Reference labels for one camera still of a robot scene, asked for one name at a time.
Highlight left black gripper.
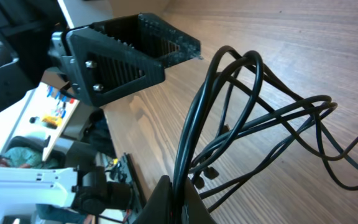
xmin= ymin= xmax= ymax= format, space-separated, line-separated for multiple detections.
xmin=0 ymin=0 xmax=165 ymax=106

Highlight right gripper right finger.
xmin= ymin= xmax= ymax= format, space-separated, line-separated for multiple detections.
xmin=181 ymin=179 xmax=216 ymax=224

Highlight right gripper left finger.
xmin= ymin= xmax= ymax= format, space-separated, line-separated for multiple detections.
xmin=133 ymin=175 xmax=173 ymax=224

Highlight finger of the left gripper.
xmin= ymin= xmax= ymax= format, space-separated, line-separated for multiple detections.
xmin=93 ymin=13 xmax=201 ymax=67

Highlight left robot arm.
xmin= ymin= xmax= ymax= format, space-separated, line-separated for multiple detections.
xmin=0 ymin=1 xmax=201 ymax=215

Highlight black usb cables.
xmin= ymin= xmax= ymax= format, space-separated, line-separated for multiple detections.
xmin=172 ymin=45 xmax=358 ymax=215

